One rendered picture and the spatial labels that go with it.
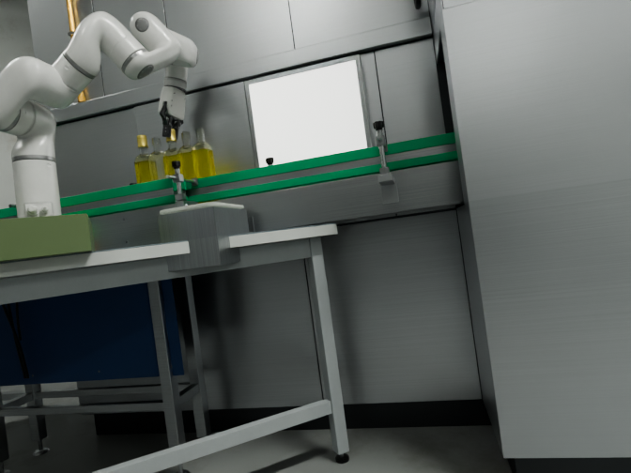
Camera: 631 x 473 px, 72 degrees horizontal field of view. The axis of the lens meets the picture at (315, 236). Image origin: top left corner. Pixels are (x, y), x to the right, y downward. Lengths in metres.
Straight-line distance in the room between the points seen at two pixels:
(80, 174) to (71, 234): 0.95
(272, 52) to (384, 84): 0.44
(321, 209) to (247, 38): 0.76
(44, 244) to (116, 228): 0.45
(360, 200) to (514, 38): 0.57
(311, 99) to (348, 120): 0.16
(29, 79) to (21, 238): 0.36
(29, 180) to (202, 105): 0.73
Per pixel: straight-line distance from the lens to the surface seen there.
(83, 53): 1.25
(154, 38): 1.34
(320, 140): 1.56
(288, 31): 1.74
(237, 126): 1.67
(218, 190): 1.49
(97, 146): 2.03
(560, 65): 1.25
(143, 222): 1.49
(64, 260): 1.19
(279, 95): 1.65
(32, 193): 1.26
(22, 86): 1.22
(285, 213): 1.38
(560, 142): 1.21
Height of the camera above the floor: 0.71
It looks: level
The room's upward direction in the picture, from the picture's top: 8 degrees counter-clockwise
